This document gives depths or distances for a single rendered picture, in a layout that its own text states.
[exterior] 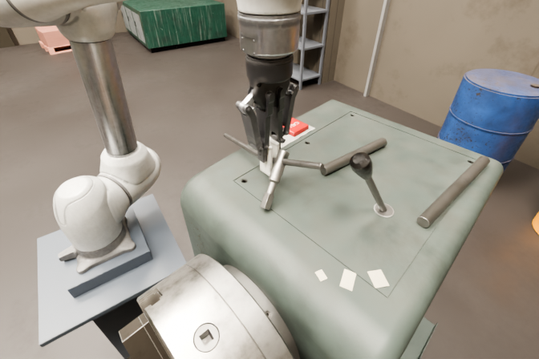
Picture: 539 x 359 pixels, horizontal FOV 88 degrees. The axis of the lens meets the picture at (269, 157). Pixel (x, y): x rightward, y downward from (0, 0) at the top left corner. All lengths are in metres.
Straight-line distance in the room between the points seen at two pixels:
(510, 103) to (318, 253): 2.23
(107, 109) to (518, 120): 2.52
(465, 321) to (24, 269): 2.66
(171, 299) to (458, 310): 1.81
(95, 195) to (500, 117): 2.49
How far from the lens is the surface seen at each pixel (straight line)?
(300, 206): 0.54
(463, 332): 2.05
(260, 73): 0.44
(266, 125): 0.49
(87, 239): 1.07
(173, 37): 6.32
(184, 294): 0.48
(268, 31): 0.41
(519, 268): 2.51
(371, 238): 0.52
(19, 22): 0.76
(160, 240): 1.20
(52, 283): 1.26
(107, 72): 0.93
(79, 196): 1.00
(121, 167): 1.06
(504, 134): 2.67
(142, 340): 0.52
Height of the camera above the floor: 1.65
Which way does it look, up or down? 37 degrees down
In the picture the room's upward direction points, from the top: straight up
